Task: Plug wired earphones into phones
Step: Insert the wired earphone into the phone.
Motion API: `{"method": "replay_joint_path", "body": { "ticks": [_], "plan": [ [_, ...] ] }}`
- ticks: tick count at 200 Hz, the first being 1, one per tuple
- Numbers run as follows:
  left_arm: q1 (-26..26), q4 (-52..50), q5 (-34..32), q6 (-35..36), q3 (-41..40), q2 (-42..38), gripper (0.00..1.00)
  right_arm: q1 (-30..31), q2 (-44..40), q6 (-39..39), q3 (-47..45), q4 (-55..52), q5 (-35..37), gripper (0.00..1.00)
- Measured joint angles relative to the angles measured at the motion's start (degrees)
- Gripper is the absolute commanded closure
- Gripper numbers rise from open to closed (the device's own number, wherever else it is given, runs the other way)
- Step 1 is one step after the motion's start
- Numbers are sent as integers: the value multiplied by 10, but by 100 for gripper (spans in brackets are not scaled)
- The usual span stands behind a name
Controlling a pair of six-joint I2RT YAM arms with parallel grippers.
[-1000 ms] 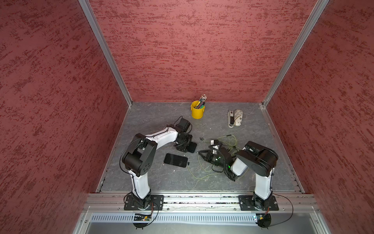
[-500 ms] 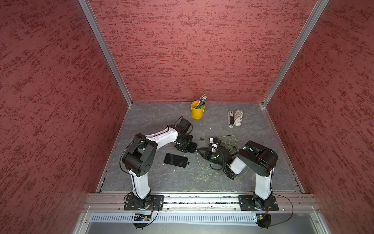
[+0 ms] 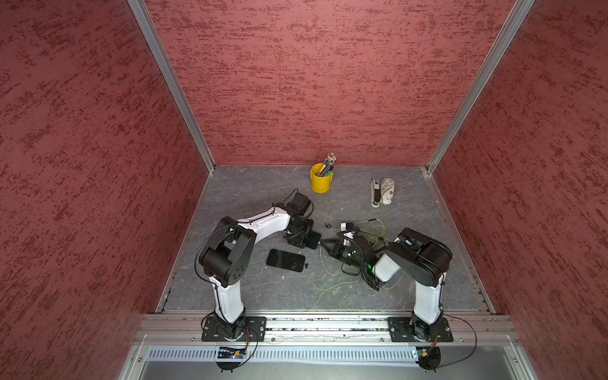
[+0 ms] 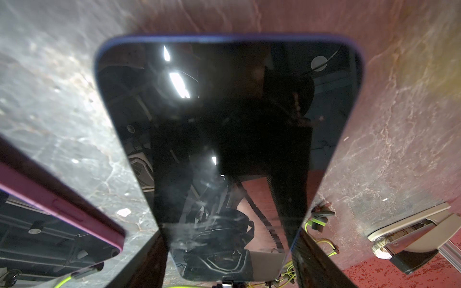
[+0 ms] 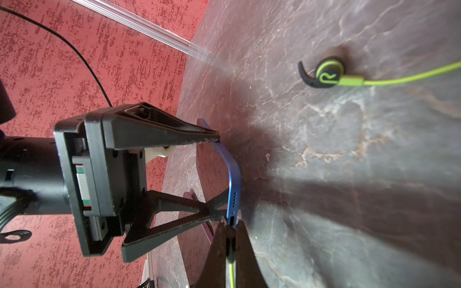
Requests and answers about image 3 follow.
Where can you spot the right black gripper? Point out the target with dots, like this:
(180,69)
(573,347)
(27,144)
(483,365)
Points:
(336,248)

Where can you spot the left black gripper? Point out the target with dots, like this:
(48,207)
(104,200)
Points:
(297,241)

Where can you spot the black smartphone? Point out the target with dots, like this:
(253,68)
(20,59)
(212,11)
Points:
(281,259)
(312,240)

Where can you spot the green wired earphones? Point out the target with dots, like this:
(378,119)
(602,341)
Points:
(355,278)
(372,228)

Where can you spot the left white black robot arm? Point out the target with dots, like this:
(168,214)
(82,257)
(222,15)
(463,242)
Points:
(225,254)

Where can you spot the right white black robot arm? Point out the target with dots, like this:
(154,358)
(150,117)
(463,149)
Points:
(422,258)

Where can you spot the yellow bucket pen holder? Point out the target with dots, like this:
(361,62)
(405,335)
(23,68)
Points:
(320,184)

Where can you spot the beige black stapler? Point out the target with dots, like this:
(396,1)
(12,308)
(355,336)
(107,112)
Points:
(375,193)

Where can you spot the pens and pencils bunch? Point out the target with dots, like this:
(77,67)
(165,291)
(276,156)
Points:
(328,163)

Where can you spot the right electronics board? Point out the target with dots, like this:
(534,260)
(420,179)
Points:
(429,358)

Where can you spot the electronics board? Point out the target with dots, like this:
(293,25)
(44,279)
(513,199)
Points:
(227,353)
(429,358)

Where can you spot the left electronics board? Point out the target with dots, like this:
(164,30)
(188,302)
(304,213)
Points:
(227,353)

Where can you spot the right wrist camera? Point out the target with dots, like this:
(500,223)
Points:
(347,232)

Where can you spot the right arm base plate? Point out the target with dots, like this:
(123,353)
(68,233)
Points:
(415,330)

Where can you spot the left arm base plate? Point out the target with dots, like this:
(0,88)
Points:
(214,329)

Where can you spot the aluminium mounting rail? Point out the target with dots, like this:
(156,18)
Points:
(339,328)

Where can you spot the left corner aluminium post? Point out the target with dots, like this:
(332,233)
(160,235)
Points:
(146,25)

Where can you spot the corner aluminium post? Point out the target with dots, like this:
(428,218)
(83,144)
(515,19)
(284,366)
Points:
(507,33)
(146,25)

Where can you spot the right corner aluminium post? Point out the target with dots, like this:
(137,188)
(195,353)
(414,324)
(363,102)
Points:
(507,33)

